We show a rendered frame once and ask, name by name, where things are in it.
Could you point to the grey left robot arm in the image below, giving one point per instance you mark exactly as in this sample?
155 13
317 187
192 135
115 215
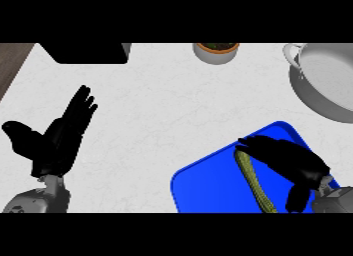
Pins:
41 196

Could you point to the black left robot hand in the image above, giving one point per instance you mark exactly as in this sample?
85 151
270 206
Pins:
62 140

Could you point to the blue tray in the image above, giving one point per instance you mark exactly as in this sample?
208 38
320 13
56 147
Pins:
214 186

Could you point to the grey metal pot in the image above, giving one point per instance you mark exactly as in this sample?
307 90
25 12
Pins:
332 83

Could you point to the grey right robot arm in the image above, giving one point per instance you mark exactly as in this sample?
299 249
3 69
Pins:
339 198

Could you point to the black appliance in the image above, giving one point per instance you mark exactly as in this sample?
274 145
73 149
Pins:
88 52

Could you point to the white potted plant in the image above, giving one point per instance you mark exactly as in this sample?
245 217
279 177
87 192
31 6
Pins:
217 52

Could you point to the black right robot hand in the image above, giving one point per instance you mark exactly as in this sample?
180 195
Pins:
292 160

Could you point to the long green squash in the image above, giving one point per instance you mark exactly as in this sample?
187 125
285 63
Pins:
255 183

